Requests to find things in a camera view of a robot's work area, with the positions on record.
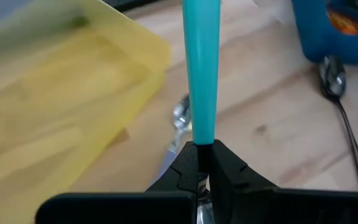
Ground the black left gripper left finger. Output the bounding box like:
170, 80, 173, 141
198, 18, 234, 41
35, 140, 200, 224

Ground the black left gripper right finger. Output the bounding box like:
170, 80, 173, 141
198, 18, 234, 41
208, 139, 358, 224

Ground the black metal spoon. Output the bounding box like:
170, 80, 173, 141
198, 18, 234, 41
318, 55, 358, 194

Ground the silver spoon with teal handle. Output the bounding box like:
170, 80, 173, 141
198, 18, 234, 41
181, 0, 222, 224

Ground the yellow translucent plastic bin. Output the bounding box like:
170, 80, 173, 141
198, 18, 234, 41
0, 0, 172, 224

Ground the blue plastic bin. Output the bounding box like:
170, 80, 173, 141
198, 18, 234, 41
291, 0, 358, 67

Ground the silver spoon with lavender handle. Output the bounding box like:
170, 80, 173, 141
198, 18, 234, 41
149, 93, 193, 187

